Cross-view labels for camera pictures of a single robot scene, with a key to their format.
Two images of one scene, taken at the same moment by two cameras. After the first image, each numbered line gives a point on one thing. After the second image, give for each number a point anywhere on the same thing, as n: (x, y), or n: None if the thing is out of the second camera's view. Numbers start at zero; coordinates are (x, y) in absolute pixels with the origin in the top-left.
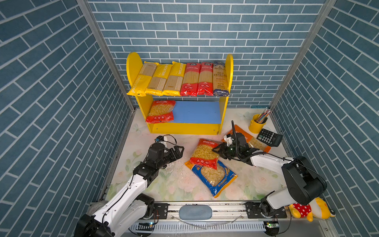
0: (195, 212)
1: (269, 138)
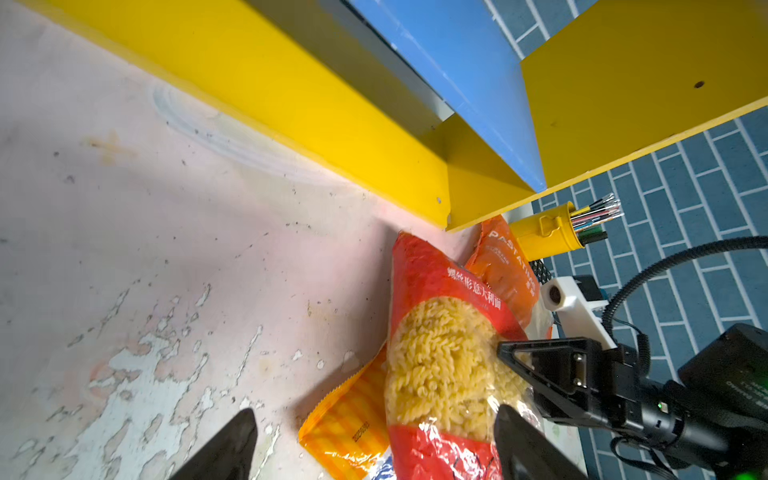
0: None
1: (541, 270)
